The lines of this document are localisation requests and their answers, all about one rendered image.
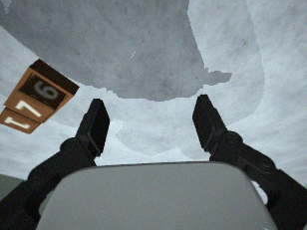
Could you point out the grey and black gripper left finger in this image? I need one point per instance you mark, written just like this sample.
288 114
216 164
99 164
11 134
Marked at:
19 210

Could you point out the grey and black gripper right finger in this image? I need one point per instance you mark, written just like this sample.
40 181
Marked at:
287 199

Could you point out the brown wooden number cube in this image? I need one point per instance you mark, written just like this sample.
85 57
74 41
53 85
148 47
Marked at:
36 99
18 121

